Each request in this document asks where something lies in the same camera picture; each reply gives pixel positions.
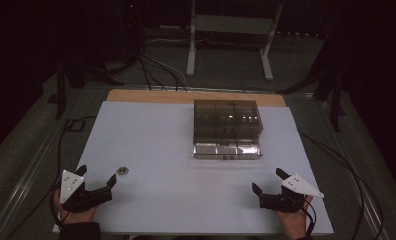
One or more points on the metal floor rail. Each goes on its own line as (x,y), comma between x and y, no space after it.
(369,206)
(26,180)

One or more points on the black pole stand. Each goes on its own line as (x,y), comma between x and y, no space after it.
(134,36)

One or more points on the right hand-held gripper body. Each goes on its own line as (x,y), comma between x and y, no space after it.
(291,196)

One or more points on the black tripod stand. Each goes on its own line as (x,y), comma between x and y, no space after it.
(60,90)

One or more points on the white table mat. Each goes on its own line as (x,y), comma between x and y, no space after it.
(172,186)

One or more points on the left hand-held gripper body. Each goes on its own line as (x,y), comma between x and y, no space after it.
(73,195)

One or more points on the black floor socket frame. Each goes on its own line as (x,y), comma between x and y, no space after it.
(76,125)

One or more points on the clear plastic drawer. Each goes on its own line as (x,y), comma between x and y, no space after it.
(226,150)

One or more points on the black angled stand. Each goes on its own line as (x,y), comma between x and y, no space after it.
(334,100)

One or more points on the dark transparent drawer box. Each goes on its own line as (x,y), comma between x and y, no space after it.
(227,120)

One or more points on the person's left hand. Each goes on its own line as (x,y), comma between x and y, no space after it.
(75,217)

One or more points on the white metal stand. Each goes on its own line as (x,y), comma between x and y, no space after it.
(191,56)

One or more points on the person's right hand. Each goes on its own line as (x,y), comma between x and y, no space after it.
(296,222)

